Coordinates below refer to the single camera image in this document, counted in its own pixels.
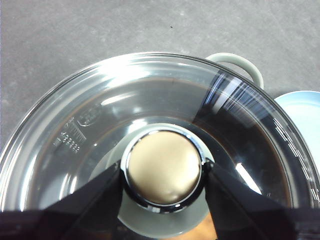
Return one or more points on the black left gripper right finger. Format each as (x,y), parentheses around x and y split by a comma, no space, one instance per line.
(245,215)

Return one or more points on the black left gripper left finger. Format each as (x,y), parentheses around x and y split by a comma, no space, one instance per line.
(82,210)

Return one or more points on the brown potato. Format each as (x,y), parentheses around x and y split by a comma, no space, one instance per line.
(207,228)

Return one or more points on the glass lid with green knob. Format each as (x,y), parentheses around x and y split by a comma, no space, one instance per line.
(165,165)

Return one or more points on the blue round plate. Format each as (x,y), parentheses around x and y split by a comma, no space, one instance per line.
(302,112)

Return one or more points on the pale green electric steamer pot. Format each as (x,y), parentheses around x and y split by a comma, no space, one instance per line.
(250,67)

